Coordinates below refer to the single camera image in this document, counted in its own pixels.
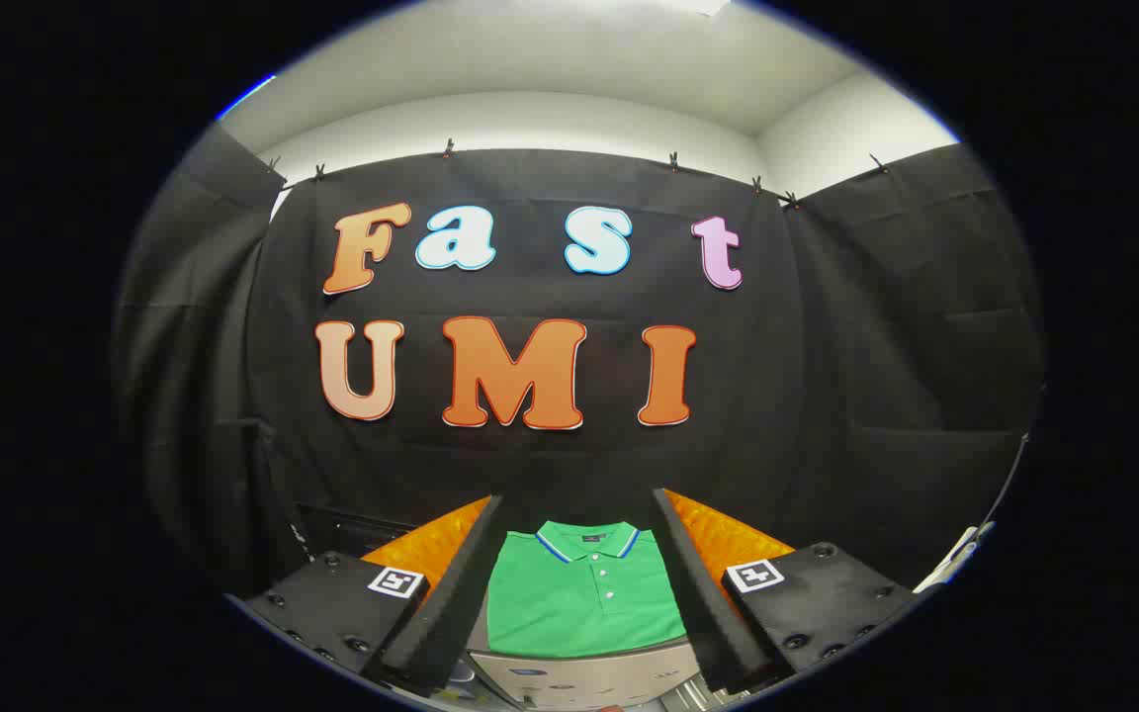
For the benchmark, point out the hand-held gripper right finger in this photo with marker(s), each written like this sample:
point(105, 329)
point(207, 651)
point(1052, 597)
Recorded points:
point(703, 603)

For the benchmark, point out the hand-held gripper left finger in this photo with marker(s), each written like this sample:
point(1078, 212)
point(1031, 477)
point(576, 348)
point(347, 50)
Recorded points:
point(451, 613)

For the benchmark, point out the green polo shirt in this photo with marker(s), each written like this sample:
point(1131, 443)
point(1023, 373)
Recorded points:
point(579, 613)

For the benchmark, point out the black backdrop cloth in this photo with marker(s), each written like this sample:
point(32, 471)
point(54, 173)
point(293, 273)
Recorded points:
point(579, 465)

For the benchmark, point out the white flat board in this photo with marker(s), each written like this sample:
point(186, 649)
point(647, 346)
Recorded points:
point(955, 559)

